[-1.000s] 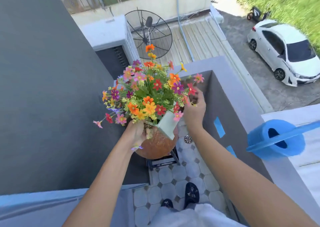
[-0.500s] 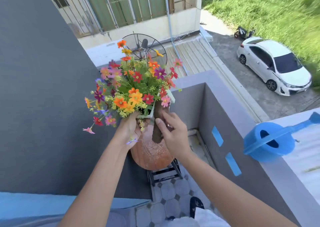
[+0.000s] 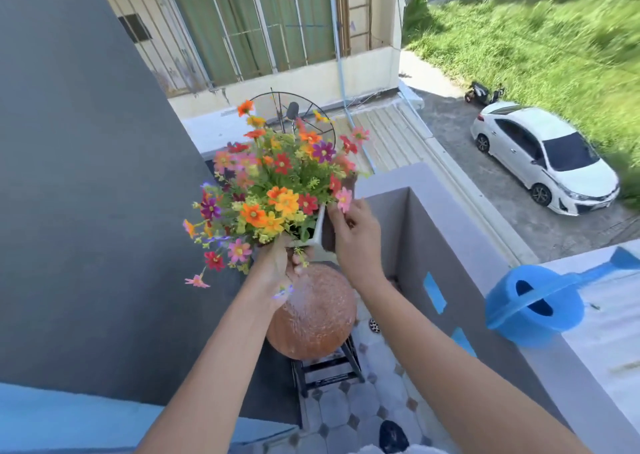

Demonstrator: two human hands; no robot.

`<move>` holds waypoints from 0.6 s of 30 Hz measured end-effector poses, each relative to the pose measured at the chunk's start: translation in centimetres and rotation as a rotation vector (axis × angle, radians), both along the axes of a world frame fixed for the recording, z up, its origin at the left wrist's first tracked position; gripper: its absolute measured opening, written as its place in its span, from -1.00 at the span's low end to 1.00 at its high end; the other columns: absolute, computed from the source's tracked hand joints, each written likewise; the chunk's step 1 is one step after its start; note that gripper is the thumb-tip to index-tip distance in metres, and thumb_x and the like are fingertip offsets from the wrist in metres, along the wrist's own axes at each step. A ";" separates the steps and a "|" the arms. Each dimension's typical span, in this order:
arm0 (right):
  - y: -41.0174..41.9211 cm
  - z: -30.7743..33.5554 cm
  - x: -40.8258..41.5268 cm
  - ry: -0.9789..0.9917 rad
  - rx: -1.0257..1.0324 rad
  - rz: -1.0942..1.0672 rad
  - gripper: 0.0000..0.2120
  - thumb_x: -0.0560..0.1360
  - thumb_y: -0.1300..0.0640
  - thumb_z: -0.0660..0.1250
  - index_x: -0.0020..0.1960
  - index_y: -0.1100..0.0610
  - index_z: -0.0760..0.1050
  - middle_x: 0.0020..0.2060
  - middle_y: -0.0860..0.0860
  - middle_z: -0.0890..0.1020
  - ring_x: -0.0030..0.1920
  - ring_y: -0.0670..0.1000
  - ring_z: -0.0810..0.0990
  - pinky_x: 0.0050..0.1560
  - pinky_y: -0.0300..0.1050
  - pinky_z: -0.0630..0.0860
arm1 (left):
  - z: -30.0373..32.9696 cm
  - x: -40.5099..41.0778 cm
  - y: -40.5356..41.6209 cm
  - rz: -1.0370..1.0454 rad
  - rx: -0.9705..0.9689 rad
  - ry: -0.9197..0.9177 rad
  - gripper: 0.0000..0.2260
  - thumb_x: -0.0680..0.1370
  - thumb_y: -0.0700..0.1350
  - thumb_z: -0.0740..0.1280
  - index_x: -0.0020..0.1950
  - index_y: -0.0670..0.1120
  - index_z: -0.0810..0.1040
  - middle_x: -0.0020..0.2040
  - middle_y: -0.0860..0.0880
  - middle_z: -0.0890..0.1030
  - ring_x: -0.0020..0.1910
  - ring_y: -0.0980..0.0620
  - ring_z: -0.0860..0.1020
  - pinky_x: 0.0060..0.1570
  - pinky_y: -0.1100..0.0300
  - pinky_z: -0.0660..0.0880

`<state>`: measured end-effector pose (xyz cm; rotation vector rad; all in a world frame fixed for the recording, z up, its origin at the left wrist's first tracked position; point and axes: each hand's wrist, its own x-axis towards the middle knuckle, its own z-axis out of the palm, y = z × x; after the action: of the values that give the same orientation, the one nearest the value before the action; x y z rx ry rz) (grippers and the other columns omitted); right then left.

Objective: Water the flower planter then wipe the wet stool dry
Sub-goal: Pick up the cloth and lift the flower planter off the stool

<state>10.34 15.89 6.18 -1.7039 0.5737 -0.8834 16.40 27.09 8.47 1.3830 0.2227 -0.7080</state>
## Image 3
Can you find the person's right hand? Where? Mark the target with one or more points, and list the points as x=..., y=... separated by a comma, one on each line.
x=361, y=248

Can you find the person's left hand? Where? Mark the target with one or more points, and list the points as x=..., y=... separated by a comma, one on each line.
x=270, y=273

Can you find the person's right thumb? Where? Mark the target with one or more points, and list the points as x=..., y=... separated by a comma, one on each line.
x=335, y=226

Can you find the person's left thumb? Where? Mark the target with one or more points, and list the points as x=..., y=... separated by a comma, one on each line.
x=301, y=263

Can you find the white flower pot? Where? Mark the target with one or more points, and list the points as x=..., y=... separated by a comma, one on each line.
x=312, y=236

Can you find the person's right forearm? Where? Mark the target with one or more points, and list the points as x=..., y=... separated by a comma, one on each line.
x=450, y=368

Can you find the person's left forearm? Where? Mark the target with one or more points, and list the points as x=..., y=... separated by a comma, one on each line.
x=215, y=383

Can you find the round terracotta jar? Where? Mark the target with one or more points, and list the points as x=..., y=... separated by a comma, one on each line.
x=317, y=313

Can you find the colourful artificial flower bunch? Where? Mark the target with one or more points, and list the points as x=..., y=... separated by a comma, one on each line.
x=270, y=193

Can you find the round metal floor drain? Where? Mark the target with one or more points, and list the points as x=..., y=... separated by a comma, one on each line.
x=374, y=325

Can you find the corrugated metal roof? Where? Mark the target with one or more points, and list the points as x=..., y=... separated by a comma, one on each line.
x=607, y=348
x=395, y=138

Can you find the black metal stand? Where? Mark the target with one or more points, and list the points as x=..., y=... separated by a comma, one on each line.
x=330, y=368

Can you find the blue tape strip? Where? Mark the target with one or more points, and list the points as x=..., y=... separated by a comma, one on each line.
x=464, y=342
x=435, y=292

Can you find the black mesh satellite dish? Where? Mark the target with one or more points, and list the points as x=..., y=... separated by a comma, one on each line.
x=280, y=106

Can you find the light blue drain pipe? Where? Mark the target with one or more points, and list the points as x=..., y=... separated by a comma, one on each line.
x=339, y=43

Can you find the black motorcycle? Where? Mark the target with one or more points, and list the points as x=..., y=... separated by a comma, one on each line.
x=481, y=93

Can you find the person's black shoe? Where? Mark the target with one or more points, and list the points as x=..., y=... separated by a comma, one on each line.
x=393, y=438

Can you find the blue plastic watering can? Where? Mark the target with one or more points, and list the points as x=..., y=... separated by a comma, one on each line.
x=535, y=306

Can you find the barred window with green curtain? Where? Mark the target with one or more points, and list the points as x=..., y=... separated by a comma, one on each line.
x=260, y=23

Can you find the white car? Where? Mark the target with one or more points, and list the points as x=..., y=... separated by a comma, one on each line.
x=540, y=156

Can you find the small louvre vent window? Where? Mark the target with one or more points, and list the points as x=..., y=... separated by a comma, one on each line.
x=135, y=27

